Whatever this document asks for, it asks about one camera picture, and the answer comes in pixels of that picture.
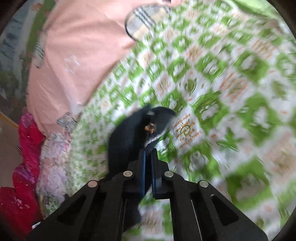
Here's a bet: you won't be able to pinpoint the pink quilt with plaid hearts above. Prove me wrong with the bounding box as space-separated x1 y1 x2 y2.
26 1 178 136

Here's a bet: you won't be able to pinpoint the pale floral cloth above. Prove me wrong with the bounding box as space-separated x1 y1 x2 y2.
36 133 73 205

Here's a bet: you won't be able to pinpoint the red floral blanket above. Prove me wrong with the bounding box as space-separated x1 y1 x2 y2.
1 113 45 240

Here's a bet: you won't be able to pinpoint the green checkered bed sheet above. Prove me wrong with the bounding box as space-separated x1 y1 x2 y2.
70 1 295 240

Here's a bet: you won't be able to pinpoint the black pants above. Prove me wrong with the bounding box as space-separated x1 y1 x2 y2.
107 104 177 227

